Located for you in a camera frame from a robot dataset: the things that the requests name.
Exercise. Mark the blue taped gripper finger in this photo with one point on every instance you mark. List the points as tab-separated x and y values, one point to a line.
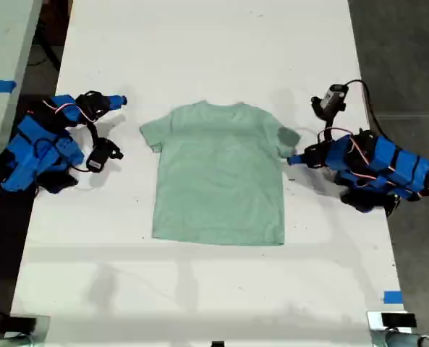
299	163
115	105
299	157
117	98

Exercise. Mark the pale green T-shirt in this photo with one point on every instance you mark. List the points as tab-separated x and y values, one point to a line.
217	173

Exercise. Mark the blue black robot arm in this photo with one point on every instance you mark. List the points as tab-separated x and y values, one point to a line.
391	166
37	152

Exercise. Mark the pale side table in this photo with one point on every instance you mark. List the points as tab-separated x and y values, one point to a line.
4	36

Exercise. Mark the small blue tape piece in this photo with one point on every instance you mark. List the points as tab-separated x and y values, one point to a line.
393	297

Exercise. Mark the grey metal pipe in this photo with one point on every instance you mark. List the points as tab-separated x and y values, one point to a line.
402	339
4	341

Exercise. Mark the short black camera stalk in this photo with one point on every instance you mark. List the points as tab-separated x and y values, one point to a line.
329	128
94	133

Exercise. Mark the black camera box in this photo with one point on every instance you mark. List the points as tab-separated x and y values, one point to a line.
102	155
330	101

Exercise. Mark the metal bracket with black box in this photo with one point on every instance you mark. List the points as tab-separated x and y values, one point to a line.
24	323
398	320

